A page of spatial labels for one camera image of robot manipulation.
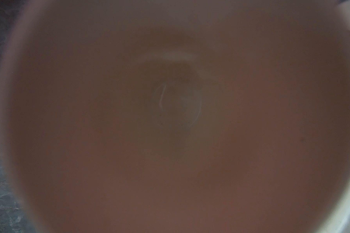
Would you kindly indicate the white mug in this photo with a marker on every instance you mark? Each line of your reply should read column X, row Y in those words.
column 178, row 116

